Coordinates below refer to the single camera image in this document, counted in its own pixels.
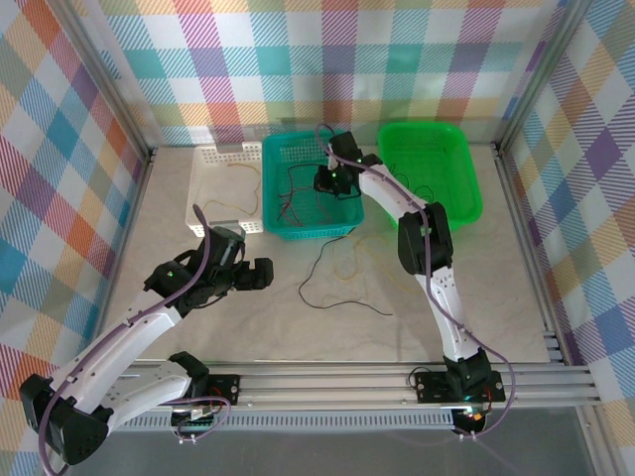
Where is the teal plastic basket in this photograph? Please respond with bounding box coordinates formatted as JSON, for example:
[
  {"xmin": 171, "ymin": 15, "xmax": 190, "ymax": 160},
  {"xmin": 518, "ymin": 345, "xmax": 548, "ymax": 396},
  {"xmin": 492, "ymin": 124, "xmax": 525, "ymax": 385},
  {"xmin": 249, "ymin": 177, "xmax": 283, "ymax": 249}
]
[{"xmin": 261, "ymin": 132, "xmax": 366, "ymax": 243}]

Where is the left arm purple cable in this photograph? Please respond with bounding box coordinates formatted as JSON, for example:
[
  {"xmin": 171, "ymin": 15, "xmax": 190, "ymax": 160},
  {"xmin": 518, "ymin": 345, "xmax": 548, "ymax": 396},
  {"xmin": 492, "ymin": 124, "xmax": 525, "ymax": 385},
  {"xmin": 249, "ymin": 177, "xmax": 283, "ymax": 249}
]
[{"xmin": 37, "ymin": 202, "xmax": 232, "ymax": 475}]

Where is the grey slotted cable duct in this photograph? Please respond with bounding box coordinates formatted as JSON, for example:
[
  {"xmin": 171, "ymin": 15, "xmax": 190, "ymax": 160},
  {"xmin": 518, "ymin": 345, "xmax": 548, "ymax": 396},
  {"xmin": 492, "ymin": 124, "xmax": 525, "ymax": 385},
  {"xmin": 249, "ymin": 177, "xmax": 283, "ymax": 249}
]
[{"xmin": 111, "ymin": 414, "xmax": 455, "ymax": 431}]

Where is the small electronics board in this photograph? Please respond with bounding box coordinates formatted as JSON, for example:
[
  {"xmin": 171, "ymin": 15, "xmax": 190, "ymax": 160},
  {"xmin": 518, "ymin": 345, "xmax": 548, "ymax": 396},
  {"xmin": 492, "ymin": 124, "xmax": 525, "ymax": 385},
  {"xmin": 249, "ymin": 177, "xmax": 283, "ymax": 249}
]
[
  {"xmin": 171, "ymin": 405, "xmax": 222, "ymax": 433},
  {"xmin": 454, "ymin": 404, "xmax": 492, "ymax": 432}
]

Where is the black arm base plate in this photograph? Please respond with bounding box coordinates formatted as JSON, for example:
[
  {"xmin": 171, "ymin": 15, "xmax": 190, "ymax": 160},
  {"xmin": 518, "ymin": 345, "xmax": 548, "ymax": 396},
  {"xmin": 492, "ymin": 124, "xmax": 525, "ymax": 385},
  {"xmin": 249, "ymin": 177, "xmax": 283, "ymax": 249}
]
[
  {"xmin": 171, "ymin": 374, "xmax": 242, "ymax": 409},
  {"xmin": 414, "ymin": 369, "xmax": 507, "ymax": 404}
]

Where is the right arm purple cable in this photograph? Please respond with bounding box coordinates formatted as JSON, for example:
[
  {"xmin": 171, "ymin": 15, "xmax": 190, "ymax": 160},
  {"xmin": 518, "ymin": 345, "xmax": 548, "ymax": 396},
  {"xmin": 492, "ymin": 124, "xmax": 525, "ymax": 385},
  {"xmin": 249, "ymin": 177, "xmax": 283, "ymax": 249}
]
[{"xmin": 315, "ymin": 123, "xmax": 520, "ymax": 440}]

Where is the white plastic basket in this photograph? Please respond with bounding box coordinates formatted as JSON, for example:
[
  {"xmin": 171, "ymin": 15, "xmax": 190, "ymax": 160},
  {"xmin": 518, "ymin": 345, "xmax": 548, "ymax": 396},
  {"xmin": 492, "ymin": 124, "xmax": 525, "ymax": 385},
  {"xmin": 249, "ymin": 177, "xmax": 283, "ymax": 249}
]
[{"xmin": 184, "ymin": 142, "xmax": 264, "ymax": 236}]

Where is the pile of coloured wires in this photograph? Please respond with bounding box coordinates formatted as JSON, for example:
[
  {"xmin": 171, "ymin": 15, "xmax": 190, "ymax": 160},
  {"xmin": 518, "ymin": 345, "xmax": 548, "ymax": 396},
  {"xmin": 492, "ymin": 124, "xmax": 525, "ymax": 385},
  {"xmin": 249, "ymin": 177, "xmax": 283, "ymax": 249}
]
[{"xmin": 299, "ymin": 237, "xmax": 394, "ymax": 316}]

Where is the yellow wire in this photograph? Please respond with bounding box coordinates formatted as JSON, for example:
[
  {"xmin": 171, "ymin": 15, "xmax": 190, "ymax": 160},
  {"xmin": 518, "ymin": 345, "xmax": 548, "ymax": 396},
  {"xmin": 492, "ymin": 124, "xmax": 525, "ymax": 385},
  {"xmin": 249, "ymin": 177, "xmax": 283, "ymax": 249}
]
[
  {"xmin": 205, "ymin": 162, "xmax": 263, "ymax": 215},
  {"xmin": 331, "ymin": 232, "xmax": 428, "ymax": 295}
]

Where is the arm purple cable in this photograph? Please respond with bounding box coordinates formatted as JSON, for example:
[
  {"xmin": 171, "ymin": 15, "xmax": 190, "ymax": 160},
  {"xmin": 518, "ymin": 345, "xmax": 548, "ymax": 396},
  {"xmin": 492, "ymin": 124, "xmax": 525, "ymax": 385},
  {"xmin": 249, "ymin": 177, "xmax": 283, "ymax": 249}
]
[
  {"xmin": 37, "ymin": 202, "xmax": 232, "ymax": 475},
  {"xmin": 315, "ymin": 123, "xmax": 520, "ymax": 440}
]

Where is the green plastic basket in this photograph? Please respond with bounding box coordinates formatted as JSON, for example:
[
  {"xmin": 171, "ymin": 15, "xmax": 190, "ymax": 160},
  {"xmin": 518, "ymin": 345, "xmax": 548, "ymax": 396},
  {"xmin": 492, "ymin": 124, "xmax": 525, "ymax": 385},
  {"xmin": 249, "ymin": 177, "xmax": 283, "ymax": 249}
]
[{"xmin": 377, "ymin": 122, "xmax": 483, "ymax": 233}]

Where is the black wire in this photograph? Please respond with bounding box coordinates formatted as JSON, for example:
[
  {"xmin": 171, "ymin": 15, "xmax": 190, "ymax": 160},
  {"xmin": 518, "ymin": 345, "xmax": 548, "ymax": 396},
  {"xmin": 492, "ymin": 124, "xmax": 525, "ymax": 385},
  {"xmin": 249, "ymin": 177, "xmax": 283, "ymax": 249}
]
[{"xmin": 389, "ymin": 166, "xmax": 438, "ymax": 209}]

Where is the aluminium table side rail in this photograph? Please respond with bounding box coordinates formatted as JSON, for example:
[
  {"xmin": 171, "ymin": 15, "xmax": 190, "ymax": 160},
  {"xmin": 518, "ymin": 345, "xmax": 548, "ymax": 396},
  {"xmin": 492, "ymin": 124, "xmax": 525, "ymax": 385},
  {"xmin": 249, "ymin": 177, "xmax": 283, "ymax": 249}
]
[
  {"xmin": 493, "ymin": 143, "xmax": 570, "ymax": 366},
  {"xmin": 86, "ymin": 146, "xmax": 158, "ymax": 371}
]

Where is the aluminium frame post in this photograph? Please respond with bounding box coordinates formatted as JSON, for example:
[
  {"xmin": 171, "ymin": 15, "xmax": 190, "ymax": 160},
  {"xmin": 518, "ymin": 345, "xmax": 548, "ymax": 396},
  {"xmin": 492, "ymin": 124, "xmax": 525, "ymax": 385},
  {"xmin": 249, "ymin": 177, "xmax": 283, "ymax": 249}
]
[
  {"xmin": 495, "ymin": 0, "xmax": 591, "ymax": 150},
  {"xmin": 49, "ymin": 0, "xmax": 155, "ymax": 160}
]

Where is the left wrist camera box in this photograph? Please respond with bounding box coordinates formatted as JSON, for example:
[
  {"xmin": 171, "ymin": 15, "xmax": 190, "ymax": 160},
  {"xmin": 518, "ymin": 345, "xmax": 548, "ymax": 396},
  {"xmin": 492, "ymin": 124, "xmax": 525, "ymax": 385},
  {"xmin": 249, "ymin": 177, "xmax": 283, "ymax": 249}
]
[{"xmin": 210, "ymin": 225, "xmax": 247, "ymax": 269}]

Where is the aluminium mounting rail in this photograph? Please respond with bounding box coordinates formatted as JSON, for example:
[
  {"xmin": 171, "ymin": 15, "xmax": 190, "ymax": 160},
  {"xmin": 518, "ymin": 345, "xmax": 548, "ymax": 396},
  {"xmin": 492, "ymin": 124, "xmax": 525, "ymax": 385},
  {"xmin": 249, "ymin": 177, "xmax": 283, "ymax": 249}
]
[{"xmin": 113, "ymin": 364, "xmax": 601, "ymax": 413}]

